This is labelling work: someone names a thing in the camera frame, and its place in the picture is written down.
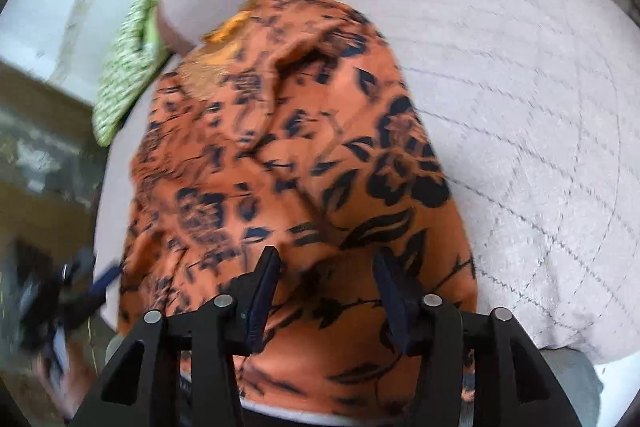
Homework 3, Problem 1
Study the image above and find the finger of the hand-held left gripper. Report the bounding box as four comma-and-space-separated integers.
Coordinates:
86, 261, 125, 305

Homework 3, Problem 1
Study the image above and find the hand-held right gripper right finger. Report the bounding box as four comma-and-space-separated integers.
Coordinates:
372, 247, 583, 427

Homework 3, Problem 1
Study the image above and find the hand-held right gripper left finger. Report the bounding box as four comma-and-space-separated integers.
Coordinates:
70, 246, 281, 427

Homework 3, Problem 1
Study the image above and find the orange black floral garment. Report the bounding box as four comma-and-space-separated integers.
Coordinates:
117, 0, 478, 420

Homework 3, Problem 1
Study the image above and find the person's left hand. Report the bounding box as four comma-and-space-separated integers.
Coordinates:
37, 349, 103, 423

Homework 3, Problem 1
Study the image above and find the person's left leg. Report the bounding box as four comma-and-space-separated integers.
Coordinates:
105, 334, 128, 360

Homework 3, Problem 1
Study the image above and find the person's leg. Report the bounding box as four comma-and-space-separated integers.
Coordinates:
542, 346, 607, 427
105, 334, 128, 360

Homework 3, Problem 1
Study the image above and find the wooden glass cabinet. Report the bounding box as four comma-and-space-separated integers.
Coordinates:
0, 62, 118, 408

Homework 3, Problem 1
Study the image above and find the person's right leg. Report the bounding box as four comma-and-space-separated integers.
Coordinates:
542, 346, 607, 427

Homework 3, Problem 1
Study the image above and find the green patterned cloth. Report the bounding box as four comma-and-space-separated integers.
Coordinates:
91, 0, 171, 148

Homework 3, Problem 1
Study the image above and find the pink quilted bed cover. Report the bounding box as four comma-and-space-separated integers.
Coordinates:
92, 0, 636, 368

